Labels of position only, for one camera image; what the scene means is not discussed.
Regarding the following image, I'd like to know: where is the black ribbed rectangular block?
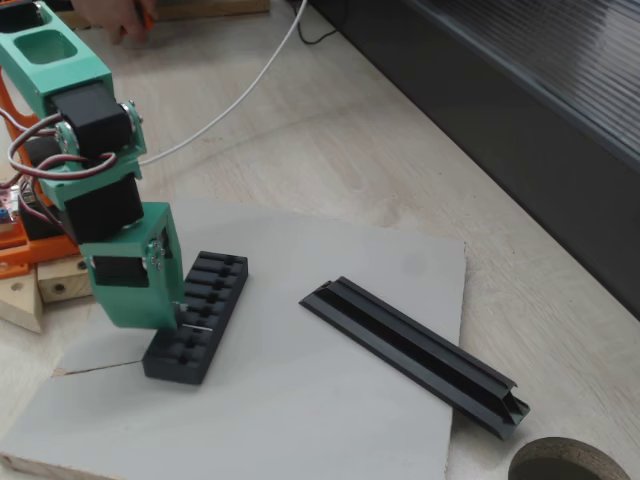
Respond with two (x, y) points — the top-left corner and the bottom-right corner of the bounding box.
(142, 249), (250, 386)

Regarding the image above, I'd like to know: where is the person's hand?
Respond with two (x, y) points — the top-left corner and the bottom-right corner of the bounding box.
(69, 0), (162, 47)

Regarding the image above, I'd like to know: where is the wooden base block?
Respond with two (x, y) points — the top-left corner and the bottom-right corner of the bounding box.
(0, 257), (96, 335)

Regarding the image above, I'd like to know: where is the grey chipboard panel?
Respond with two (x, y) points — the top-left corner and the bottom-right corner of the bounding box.
(0, 198), (467, 480)

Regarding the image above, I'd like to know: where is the wooden plank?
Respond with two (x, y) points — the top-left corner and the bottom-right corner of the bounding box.
(59, 0), (271, 31)

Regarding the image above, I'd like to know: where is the black aluminium profile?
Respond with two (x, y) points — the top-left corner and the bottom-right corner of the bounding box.
(298, 275), (531, 441)

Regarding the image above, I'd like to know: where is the white USB cable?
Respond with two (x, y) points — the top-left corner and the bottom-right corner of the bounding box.
(138, 0), (310, 166)

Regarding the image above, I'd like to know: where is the black power cable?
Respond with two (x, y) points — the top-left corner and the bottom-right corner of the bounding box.
(297, 0), (339, 46)

